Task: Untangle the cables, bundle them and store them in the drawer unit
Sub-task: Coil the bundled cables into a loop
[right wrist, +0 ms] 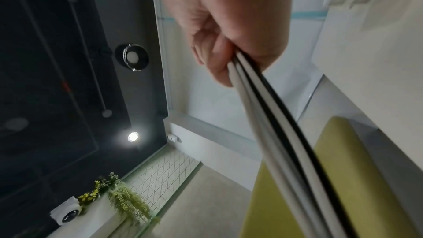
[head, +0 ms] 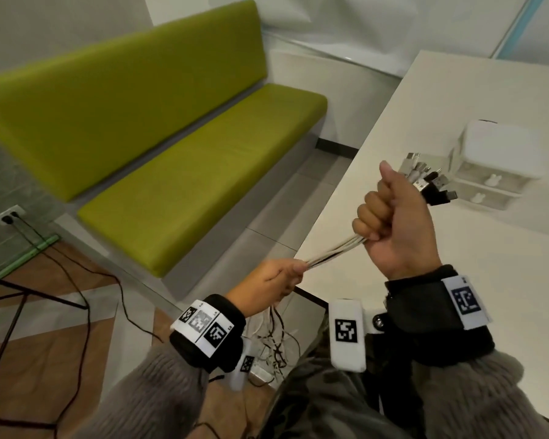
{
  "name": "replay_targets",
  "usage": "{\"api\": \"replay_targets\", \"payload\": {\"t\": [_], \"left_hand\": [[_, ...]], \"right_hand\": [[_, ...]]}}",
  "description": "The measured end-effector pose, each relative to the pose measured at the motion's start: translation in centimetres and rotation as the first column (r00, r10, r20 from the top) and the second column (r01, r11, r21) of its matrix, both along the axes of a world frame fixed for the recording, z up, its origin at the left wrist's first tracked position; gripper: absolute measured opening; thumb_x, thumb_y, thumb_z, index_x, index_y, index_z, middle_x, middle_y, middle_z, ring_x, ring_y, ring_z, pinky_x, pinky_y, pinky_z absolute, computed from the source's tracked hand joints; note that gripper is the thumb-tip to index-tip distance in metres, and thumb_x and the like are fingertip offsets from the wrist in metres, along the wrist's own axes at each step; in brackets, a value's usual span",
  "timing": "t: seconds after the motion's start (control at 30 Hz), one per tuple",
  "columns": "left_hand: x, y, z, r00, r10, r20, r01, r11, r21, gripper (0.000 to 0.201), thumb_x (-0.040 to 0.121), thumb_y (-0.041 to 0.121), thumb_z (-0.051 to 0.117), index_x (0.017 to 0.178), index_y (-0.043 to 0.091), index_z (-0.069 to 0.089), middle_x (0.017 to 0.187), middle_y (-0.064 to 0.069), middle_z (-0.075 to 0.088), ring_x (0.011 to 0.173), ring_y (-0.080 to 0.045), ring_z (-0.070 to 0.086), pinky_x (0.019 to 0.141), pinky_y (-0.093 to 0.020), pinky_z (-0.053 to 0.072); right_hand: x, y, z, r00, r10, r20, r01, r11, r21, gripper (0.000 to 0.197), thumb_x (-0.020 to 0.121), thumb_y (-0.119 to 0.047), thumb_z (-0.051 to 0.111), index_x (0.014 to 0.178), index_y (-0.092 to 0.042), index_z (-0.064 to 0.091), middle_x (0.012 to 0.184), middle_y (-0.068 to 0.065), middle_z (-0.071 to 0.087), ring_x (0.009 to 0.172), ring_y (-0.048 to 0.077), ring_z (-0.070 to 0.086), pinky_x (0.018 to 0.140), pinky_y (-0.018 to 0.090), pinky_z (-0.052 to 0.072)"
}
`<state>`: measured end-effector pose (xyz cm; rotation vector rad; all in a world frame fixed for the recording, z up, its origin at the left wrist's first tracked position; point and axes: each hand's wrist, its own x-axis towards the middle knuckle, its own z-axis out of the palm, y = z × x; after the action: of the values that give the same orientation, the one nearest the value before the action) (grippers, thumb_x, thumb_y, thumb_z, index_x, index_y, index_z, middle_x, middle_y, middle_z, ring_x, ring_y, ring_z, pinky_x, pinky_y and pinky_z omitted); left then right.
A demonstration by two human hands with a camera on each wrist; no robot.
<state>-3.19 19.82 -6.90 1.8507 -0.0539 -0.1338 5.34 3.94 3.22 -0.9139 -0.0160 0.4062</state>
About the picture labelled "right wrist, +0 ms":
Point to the grey round ceiling sensor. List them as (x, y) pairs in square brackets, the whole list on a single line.
[(106, 113), (16, 123)]

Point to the round ceiling light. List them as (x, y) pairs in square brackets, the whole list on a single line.
[(132, 57), (133, 136)]

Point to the small white device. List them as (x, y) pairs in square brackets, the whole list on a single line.
[(173, 138)]

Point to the white security camera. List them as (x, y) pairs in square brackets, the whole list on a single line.
[(64, 209)]

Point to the white planter ledge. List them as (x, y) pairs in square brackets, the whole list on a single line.
[(99, 218)]

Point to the beige table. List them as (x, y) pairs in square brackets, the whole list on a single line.
[(380, 62)]

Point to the green bench sofa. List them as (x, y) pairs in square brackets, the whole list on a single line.
[(347, 166)]

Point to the diamond lattice wall panel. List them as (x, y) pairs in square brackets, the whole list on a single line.
[(158, 179)]

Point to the hanging green yellow plant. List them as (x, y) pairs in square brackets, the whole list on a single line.
[(129, 203)]

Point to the person's right hand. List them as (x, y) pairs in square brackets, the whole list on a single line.
[(231, 9)]

